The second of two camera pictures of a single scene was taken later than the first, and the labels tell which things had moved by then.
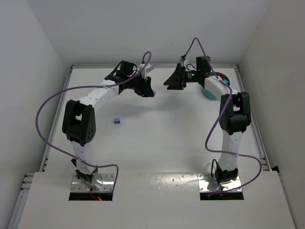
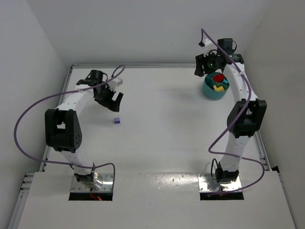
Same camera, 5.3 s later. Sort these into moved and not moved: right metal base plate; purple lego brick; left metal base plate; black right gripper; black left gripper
Moved: black left gripper; black right gripper
Not moved: left metal base plate; right metal base plate; purple lego brick
